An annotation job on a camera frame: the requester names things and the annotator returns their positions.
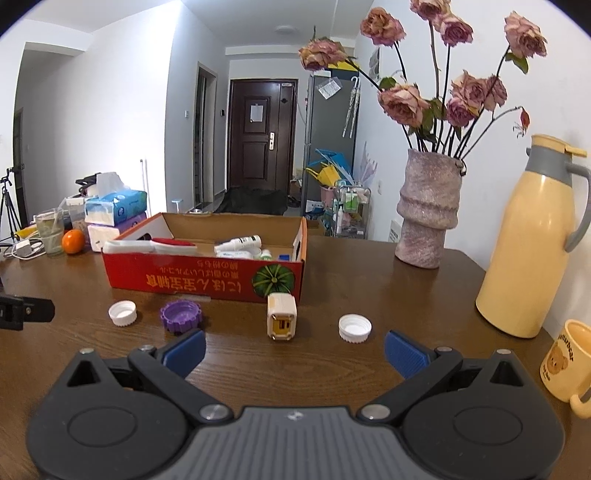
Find white bottle cap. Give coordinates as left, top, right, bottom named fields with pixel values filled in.
left=339, top=314, right=373, bottom=344
left=108, top=300, right=137, bottom=327

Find cream cube charger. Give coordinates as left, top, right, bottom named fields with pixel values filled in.
left=266, top=293, right=297, bottom=341

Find red white lint brush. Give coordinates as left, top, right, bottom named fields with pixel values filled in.
left=150, top=238, right=198, bottom=256

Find small white medicine bottle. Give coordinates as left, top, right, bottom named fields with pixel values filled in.
left=214, top=235, right=262, bottom=254

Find clear jar white pellets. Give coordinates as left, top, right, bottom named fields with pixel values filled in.
left=215, top=250, right=254, bottom=260

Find grey tape roll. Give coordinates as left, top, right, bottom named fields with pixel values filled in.
left=102, top=240, right=154, bottom=254

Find green spray bottle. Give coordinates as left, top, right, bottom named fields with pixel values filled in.
left=259, top=249, right=273, bottom=261

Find purple jar lid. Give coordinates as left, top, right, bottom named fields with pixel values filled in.
left=159, top=300, right=202, bottom=334

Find white power adapter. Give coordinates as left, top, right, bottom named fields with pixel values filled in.
left=11, top=239, right=45, bottom=260

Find orange fruit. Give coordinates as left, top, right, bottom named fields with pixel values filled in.
left=61, top=229, right=86, bottom=255

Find glass cup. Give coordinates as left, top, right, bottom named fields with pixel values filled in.
left=34, top=208, right=64, bottom=256

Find purple tissue pack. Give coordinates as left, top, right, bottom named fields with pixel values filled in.
left=87, top=212, right=147, bottom=253

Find red cardboard box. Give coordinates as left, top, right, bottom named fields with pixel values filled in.
left=102, top=213, right=308, bottom=302

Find clear food container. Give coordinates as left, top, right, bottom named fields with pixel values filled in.
left=64, top=196, right=89, bottom=243

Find yellow thermos jug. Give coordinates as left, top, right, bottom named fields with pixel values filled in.
left=476, top=134, right=590, bottom=339

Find blue tissue pack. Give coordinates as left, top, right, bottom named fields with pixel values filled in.
left=84, top=189, right=147, bottom=226

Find pink textured vase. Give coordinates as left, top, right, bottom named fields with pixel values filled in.
left=394, top=149, right=462, bottom=269

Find yellow bear mug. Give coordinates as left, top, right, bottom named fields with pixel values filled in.
left=540, top=320, right=591, bottom=419

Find black bag on floor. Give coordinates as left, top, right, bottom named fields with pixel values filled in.
left=214, top=186, right=287, bottom=216

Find dried pink roses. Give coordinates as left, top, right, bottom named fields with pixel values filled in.
left=297, top=0, right=549, bottom=160

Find dark brown door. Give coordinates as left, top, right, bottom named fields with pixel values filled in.
left=228, top=79, right=297, bottom=193

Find grey refrigerator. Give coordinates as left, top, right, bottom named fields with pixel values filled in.
left=300, top=74, right=361, bottom=216

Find wire trolley rack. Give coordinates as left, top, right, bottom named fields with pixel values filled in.
left=332, top=184, right=372, bottom=240

